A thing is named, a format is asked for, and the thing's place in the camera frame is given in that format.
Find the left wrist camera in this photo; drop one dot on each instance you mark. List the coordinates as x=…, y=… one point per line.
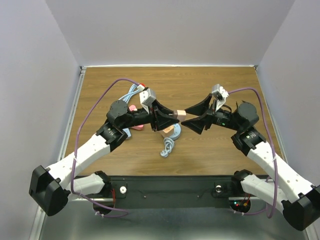
x=146, y=98

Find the pink triangular power strip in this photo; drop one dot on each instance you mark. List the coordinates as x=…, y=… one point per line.
x=136, y=122

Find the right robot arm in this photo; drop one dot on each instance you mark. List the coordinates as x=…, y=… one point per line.
x=295, y=197

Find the small pink plug adapter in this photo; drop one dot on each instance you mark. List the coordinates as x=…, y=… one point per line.
x=179, y=114

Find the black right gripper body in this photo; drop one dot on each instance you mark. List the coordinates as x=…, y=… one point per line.
x=222, y=118

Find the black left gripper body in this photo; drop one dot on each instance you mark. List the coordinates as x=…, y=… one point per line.
x=141, y=116

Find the white rectangular power strip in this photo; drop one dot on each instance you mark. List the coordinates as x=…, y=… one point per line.
x=127, y=131

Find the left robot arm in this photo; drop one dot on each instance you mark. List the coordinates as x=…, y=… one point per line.
x=50, y=187

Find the aluminium left rail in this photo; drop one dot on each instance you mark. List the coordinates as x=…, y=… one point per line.
x=67, y=132

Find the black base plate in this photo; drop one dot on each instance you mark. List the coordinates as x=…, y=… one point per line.
x=168, y=192

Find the white round power strip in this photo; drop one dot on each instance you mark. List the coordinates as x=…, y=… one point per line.
x=176, y=132

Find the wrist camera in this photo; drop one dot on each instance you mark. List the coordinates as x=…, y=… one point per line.
x=220, y=95
x=146, y=98

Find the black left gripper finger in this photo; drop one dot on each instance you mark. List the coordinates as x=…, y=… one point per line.
x=163, y=122
x=164, y=110

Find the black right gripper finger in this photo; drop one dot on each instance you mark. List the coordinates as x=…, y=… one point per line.
x=201, y=107
x=196, y=124

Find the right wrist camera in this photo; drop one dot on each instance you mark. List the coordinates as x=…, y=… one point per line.
x=220, y=95

